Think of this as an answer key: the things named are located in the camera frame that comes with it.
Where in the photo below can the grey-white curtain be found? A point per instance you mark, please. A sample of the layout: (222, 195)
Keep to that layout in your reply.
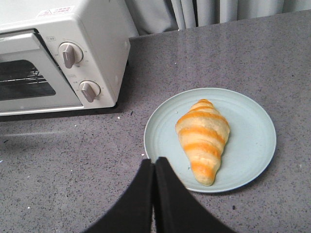
(158, 16)

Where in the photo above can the golden striped croissant bread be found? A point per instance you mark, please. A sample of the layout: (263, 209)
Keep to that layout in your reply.
(203, 133)

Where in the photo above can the glass oven door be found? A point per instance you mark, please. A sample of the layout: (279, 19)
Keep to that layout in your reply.
(24, 50)

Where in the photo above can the white Toshiba toaster oven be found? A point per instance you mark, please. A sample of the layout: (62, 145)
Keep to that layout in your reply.
(96, 26)

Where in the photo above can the black wire oven rack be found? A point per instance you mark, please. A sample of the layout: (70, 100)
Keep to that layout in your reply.
(21, 77)

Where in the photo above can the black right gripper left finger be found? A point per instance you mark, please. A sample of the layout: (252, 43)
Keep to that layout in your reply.
(132, 213)

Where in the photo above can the light green round plate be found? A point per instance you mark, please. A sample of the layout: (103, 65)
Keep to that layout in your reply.
(248, 152)

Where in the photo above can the lower oven control knob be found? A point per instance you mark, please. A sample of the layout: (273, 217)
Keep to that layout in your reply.
(90, 90)

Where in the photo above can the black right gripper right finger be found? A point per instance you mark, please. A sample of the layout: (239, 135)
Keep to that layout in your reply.
(176, 210)

